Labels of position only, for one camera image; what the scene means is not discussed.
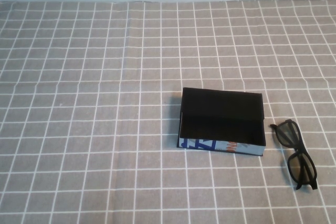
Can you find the black framed glasses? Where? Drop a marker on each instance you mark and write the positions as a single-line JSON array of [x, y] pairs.
[[286, 135]]

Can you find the black printed glasses case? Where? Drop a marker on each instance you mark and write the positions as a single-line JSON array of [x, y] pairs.
[[220, 108]]

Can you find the grey white-grid tablecloth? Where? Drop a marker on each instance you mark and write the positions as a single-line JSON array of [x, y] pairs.
[[78, 129]]

